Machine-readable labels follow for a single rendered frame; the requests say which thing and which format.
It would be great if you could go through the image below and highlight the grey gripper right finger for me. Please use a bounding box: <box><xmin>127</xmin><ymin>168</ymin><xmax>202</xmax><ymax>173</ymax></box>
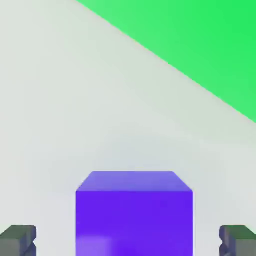
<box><xmin>219</xmin><ymin>224</ymin><xmax>256</xmax><ymax>256</ymax></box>

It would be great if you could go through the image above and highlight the small purple cube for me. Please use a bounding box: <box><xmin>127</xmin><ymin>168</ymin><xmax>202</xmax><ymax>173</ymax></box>
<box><xmin>75</xmin><ymin>170</ymin><xmax>194</xmax><ymax>256</ymax></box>

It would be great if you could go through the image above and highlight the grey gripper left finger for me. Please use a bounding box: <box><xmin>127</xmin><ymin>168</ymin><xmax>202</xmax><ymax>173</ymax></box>
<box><xmin>0</xmin><ymin>224</ymin><xmax>38</xmax><ymax>256</ymax></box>

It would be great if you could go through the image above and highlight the large green box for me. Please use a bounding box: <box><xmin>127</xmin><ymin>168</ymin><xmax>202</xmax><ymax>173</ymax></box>
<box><xmin>75</xmin><ymin>0</ymin><xmax>256</xmax><ymax>124</ymax></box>

